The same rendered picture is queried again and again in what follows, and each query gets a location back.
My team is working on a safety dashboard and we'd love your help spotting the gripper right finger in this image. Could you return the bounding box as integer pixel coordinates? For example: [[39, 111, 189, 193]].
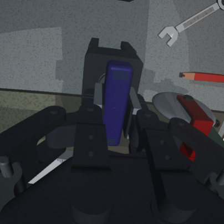
[[123, 86, 224, 205]]

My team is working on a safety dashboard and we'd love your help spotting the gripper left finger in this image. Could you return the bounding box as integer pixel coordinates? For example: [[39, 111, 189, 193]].
[[0, 82, 112, 173]]

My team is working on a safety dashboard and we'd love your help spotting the blue handled ball-lock pin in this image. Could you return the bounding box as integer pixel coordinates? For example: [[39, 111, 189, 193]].
[[98, 60, 134, 146]]

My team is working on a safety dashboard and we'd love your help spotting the red scoring head with disc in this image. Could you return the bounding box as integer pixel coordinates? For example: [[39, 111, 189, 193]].
[[152, 91, 221, 162]]

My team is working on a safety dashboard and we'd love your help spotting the black block with legs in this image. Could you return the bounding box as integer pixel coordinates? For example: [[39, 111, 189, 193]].
[[81, 37, 144, 111]]

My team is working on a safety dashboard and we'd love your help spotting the red pencil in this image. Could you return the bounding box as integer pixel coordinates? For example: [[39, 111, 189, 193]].
[[179, 72, 224, 83]]

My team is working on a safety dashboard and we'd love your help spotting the grey open-end wrench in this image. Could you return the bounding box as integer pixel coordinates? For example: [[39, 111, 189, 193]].
[[157, 0, 224, 47]]

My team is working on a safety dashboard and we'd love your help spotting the green rail support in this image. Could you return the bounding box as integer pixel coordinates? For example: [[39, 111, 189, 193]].
[[207, 127, 224, 143]]

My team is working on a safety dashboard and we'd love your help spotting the white scaled rail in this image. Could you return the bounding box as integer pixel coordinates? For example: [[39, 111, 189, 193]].
[[27, 121, 224, 185]]

